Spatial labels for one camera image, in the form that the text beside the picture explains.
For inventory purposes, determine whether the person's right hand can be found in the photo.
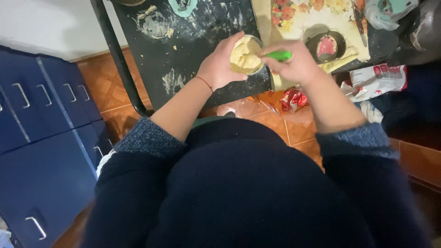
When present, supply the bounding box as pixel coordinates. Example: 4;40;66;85
259;40;322;87

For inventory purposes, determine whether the person's left hand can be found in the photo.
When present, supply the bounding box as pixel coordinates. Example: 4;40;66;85
196;31;248;92

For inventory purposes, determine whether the green handled spatula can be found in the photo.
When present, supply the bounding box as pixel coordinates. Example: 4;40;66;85
265;50;293;62

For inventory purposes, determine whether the glass bowl of yellow paste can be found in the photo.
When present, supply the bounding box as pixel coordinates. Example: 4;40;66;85
229;35;265;76

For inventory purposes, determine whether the floral paper sheet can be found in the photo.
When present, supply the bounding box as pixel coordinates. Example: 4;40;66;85
251;0;371;91

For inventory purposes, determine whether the red wrapper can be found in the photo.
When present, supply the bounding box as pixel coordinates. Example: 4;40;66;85
280;89;309;112

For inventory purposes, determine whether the black metal flask with denture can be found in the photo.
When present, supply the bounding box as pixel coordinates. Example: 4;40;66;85
305;31;347;63

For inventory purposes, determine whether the clear plastic bag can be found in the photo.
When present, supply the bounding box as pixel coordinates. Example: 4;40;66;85
216;96;286;121

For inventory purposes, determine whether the black work table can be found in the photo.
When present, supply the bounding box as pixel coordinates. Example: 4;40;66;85
90;0;400;117

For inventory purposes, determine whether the white red printed bag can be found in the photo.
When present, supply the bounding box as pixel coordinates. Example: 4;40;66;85
340;64;408;103

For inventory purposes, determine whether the green rubber mixing bowl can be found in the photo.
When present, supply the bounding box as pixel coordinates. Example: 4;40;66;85
168;0;198;18

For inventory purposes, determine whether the plastic bag with green bowl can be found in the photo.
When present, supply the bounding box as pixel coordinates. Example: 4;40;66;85
364;0;419;31

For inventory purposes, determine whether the person's dark sweater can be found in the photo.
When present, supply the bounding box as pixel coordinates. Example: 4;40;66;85
81;117;433;248

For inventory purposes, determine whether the dark metal pot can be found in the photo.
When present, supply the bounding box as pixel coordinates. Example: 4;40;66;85
386;0;441;67

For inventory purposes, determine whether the blue drawer cabinet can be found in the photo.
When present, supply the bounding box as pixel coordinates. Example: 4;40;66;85
0;45;114;248

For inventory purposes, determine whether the red string bracelet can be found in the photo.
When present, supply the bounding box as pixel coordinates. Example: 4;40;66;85
194;76;214;93

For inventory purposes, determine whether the knife with dark handle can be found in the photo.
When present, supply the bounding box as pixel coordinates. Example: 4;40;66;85
351;0;368;48

